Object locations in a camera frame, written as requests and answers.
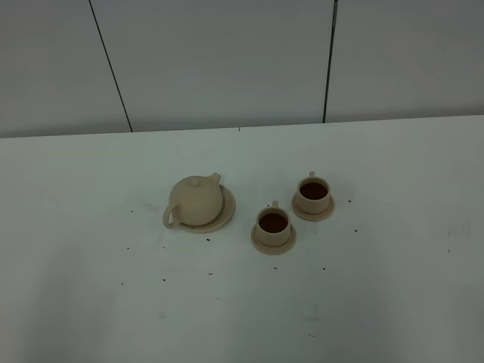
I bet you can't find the beige teacup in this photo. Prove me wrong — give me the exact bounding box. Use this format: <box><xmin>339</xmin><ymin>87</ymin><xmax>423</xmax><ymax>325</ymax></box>
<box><xmin>255</xmin><ymin>200</ymin><xmax>290</xmax><ymax>247</ymax></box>
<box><xmin>296</xmin><ymin>171</ymin><xmax>331</xmax><ymax>215</ymax></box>

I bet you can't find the beige cup saucer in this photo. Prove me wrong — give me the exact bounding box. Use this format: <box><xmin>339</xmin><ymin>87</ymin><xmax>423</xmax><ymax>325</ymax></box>
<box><xmin>250</xmin><ymin>223</ymin><xmax>296</xmax><ymax>255</ymax></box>
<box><xmin>291</xmin><ymin>194</ymin><xmax>335</xmax><ymax>222</ymax></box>

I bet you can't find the far beige teacup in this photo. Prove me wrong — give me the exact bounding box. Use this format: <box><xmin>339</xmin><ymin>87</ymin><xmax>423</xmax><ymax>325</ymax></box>
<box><xmin>296</xmin><ymin>171</ymin><xmax>331</xmax><ymax>215</ymax></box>

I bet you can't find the far beige cup saucer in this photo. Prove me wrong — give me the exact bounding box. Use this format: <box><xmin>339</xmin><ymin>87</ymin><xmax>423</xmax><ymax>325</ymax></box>
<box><xmin>291</xmin><ymin>194</ymin><xmax>335</xmax><ymax>222</ymax></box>

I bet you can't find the beige teapot saucer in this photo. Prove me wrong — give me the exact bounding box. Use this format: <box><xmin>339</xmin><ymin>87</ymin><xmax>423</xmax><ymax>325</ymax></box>
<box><xmin>176</xmin><ymin>184</ymin><xmax>236</xmax><ymax>233</ymax></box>

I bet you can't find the near beige cup saucer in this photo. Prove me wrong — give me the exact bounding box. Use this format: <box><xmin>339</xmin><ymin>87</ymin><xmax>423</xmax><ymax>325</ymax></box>
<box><xmin>250</xmin><ymin>223</ymin><xmax>296</xmax><ymax>255</ymax></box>

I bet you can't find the beige ceramic teapot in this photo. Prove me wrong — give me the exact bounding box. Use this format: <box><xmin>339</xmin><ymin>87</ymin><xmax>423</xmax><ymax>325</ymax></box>
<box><xmin>163</xmin><ymin>172</ymin><xmax>224</xmax><ymax>229</ymax></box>

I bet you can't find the near beige teacup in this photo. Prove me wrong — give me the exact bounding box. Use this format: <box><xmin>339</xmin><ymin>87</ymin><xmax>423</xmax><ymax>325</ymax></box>
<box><xmin>255</xmin><ymin>200</ymin><xmax>290</xmax><ymax>247</ymax></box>

